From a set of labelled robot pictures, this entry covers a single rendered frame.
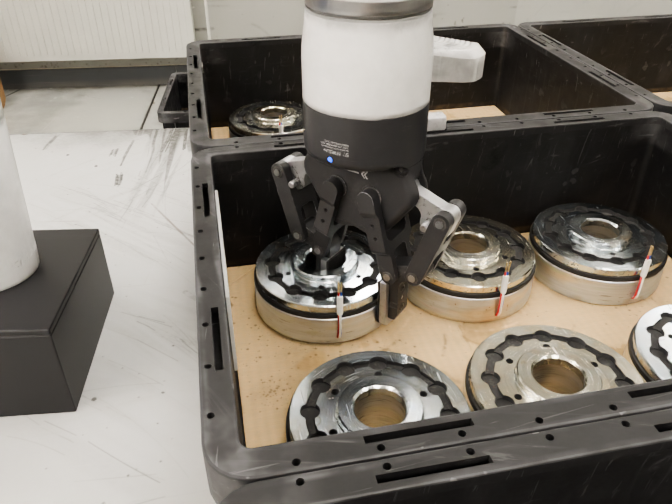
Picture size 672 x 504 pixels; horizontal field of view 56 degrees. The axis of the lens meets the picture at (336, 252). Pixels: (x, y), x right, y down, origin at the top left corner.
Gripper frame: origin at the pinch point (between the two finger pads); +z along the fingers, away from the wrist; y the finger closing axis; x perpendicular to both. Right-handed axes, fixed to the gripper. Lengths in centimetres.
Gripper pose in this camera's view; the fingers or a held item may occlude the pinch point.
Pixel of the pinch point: (360, 287)
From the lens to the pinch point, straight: 45.1
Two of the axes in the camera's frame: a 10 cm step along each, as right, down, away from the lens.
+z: 0.0, 8.3, 5.5
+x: 5.6, -4.6, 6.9
